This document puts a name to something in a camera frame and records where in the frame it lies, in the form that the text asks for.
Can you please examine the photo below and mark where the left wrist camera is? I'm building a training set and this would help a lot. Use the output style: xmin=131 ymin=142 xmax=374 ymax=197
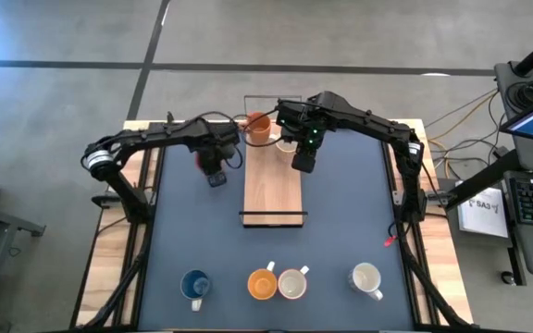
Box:
xmin=206 ymin=169 xmax=229 ymax=189

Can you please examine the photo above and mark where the black slanted support beam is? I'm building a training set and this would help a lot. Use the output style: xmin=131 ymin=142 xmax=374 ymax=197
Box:
xmin=445 ymin=148 xmax=523 ymax=210

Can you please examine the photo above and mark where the coiled black cable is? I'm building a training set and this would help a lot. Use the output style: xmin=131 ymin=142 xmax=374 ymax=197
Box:
xmin=505 ymin=80 xmax=533 ymax=111

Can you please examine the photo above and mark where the grey white ikat mug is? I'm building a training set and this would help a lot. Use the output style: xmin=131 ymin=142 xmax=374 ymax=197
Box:
xmin=277 ymin=265 xmax=311 ymax=301

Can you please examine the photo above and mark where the white printed paper sheet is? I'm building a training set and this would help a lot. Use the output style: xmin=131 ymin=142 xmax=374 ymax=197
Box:
xmin=456 ymin=186 xmax=511 ymax=240

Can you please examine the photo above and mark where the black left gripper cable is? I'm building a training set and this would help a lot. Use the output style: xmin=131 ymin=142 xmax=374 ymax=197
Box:
xmin=196 ymin=109 xmax=245 ymax=170

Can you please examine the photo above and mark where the yellow floor cable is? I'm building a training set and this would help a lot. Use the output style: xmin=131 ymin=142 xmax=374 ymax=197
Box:
xmin=426 ymin=90 xmax=499 ymax=140

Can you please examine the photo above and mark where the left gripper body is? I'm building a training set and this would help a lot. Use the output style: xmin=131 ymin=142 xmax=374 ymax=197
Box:
xmin=200 ymin=132 xmax=243 ymax=176

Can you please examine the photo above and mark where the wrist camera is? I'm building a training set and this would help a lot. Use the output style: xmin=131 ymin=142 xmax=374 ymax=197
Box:
xmin=206 ymin=169 xmax=229 ymax=189
xmin=291 ymin=146 xmax=318 ymax=175

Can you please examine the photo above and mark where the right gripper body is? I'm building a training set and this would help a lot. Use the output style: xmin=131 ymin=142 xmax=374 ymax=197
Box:
xmin=276 ymin=99 xmax=328 ymax=152

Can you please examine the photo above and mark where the white ceramic mug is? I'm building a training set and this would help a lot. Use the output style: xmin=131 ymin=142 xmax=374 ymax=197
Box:
xmin=347 ymin=262 xmax=384 ymax=302

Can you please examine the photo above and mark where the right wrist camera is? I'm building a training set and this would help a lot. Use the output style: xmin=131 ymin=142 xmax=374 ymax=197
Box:
xmin=291 ymin=146 xmax=318 ymax=175

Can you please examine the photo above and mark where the plain orange mug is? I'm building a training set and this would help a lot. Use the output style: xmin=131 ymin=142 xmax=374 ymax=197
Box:
xmin=241 ymin=111 xmax=273 ymax=145

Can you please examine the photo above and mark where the wooden shelf with black frame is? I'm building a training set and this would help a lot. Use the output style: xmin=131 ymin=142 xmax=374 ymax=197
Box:
xmin=238 ymin=94 xmax=309 ymax=228

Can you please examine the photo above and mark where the blue mug with white handle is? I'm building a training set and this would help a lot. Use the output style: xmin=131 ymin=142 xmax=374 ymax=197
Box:
xmin=180 ymin=268 xmax=212 ymax=313

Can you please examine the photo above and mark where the blue-grey table mat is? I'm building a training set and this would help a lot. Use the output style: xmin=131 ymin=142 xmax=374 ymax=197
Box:
xmin=136 ymin=124 xmax=416 ymax=331

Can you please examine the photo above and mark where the yellow ceramic mug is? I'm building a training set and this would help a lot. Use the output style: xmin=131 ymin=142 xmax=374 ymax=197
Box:
xmin=246 ymin=261 xmax=279 ymax=301

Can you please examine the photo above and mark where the black table frame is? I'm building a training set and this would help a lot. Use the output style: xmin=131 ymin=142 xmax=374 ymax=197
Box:
xmin=69 ymin=120 xmax=469 ymax=332

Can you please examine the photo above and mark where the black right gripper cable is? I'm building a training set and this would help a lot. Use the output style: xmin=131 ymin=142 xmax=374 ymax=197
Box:
xmin=242 ymin=107 xmax=287 ymax=149

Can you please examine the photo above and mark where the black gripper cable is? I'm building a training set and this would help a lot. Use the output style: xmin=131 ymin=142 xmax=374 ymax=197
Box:
xmin=242 ymin=107 xmax=287 ymax=149
xmin=196 ymin=109 xmax=245 ymax=170

